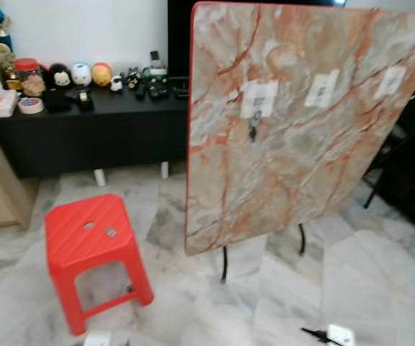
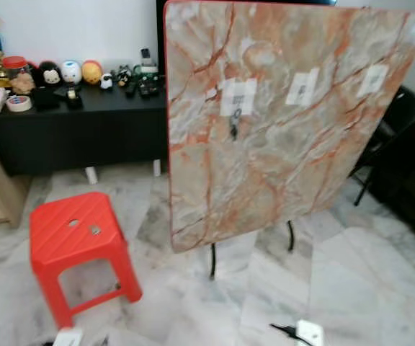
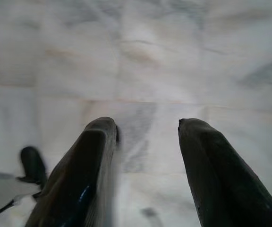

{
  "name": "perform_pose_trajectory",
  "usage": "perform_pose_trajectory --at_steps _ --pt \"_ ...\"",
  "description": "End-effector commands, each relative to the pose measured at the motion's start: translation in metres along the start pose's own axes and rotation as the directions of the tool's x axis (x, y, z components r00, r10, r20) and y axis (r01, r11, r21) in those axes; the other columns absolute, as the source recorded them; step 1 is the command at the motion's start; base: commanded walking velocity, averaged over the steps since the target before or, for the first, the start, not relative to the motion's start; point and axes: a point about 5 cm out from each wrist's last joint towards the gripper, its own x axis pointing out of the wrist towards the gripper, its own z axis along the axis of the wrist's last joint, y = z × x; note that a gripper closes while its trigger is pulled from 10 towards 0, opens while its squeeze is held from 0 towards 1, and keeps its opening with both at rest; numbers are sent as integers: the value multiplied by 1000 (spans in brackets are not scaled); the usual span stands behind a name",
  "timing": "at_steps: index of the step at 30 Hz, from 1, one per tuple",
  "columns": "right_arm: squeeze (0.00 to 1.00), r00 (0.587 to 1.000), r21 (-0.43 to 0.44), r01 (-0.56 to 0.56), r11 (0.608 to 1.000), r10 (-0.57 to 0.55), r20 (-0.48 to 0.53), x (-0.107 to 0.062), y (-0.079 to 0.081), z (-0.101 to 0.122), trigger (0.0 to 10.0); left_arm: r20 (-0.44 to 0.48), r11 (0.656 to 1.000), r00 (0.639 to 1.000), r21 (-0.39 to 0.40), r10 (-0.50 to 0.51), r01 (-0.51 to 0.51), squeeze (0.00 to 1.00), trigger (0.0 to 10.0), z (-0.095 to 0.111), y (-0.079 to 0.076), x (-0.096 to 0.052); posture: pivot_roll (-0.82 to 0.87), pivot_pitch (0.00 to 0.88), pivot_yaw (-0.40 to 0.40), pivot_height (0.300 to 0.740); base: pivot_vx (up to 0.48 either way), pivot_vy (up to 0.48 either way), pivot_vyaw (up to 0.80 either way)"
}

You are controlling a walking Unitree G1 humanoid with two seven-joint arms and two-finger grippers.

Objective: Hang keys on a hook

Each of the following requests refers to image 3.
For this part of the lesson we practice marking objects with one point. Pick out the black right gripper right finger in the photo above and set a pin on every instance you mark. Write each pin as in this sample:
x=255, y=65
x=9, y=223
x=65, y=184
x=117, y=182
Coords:
x=223, y=179

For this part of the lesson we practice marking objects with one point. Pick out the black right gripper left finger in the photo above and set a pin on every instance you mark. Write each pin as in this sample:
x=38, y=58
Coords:
x=79, y=177

